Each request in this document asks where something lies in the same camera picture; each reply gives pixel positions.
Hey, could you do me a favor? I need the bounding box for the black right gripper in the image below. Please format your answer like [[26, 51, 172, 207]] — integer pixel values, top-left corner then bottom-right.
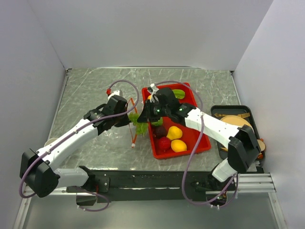
[[137, 99, 170, 123]]

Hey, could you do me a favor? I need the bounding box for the green bumpy fruit toy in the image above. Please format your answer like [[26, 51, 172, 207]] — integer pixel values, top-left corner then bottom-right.
[[151, 117, 163, 126]]

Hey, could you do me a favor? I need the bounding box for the green lettuce toy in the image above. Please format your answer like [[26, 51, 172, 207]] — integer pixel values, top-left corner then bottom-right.
[[128, 113, 148, 135]]

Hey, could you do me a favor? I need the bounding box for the clear zip bag orange zipper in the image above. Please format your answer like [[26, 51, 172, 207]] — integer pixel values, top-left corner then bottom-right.
[[104, 97, 150, 148]]

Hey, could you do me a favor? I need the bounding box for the yellow lemon toy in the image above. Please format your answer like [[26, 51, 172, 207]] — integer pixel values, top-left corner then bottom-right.
[[171, 139, 187, 153]]

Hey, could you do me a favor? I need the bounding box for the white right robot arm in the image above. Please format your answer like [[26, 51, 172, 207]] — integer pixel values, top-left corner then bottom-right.
[[137, 84, 261, 190]]

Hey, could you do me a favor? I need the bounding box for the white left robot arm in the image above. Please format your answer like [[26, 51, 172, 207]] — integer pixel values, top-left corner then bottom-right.
[[20, 90, 130, 198]]

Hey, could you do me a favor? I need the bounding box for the dark red fruit toy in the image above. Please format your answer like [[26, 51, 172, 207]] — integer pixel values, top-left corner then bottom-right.
[[153, 125, 167, 139]]

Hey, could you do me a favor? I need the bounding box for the yellow pear toy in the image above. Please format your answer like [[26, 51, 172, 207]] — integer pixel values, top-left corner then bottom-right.
[[166, 126, 183, 141]]

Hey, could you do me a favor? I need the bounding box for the red strawberry toy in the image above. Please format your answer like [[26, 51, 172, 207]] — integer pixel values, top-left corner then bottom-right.
[[157, 136, 171, 151]]

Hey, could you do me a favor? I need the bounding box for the green ridged fruit toy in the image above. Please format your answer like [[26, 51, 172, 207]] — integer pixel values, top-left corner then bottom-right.
[[172, 89, 185, 100]]

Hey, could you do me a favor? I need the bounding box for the red plastic bin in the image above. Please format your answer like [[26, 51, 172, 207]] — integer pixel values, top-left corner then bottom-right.
[[148, 83, 200, 159]]

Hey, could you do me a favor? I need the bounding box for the golden spoon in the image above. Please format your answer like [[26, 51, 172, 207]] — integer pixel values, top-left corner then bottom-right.
[[214, 113, 228, 117]]

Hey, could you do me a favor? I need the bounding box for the dark green mug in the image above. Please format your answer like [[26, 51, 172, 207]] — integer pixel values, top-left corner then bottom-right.
[[44, 137, 57, 147]]

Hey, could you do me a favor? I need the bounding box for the black tray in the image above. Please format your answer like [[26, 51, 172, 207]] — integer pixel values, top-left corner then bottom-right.
[[211, 105, 265, 163]]

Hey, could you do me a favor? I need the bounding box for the beige decorated plate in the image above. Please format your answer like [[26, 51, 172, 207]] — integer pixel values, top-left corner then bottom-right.
[[220, 115, 253, 128]]

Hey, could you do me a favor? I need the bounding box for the golden fork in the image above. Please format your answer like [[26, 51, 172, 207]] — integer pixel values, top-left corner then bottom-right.
[[237, 113, 251, 118]]

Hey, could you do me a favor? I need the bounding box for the brown small cup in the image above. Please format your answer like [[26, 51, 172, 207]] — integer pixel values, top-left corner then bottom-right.
[[257, 139, 266, 152]]

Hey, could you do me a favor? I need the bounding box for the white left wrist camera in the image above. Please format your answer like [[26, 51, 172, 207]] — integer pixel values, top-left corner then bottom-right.
[[106, 88, 123, 101]]

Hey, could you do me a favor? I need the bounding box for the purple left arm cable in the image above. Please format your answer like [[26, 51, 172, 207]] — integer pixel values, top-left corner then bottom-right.
[[19, 80, 140, 199]]

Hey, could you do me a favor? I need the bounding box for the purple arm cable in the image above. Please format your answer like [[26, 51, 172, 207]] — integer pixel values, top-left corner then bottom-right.
[[150, 80, 239, 206], [19, 80, 140, 199]]

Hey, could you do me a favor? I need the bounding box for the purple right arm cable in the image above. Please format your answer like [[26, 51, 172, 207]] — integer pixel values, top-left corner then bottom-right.
[[150, 80, 239, 206]]

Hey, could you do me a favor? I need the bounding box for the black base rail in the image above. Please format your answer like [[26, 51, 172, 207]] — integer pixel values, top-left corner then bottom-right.
[[66, 169, 265, 203]]

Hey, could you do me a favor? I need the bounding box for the aluminium extrusion rail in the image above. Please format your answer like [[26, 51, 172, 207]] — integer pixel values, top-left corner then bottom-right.
[[206, 173, 276, 194]]

